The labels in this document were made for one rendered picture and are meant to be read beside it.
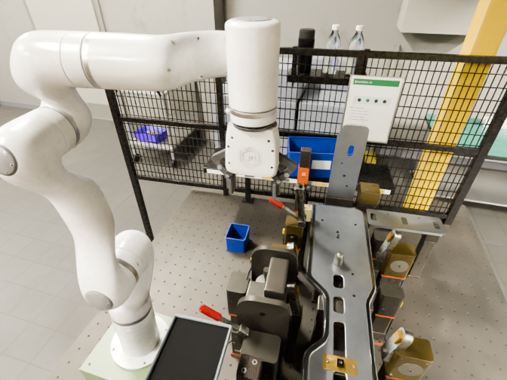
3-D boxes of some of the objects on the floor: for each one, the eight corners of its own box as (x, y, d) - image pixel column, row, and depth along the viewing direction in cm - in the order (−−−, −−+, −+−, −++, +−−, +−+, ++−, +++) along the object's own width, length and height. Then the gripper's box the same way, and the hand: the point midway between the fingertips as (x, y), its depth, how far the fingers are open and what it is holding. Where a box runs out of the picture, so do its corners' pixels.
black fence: (418, 310, 200) (555, 62, 109) (145, 261, 234) (76, 41, 143) (413, 292, 211) (535, 53, 120) (154, 248, 245) (94, 35, 154)
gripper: (303, 111, 55) (296, 188, 66) (213, 105, 58) (219, 179, 69) (299, 128, 50) (292, 209, 60) (199, 120, 53) (208, 198, 63)
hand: (253, 189), depth 64 cm, fingers open, 8 cm apart
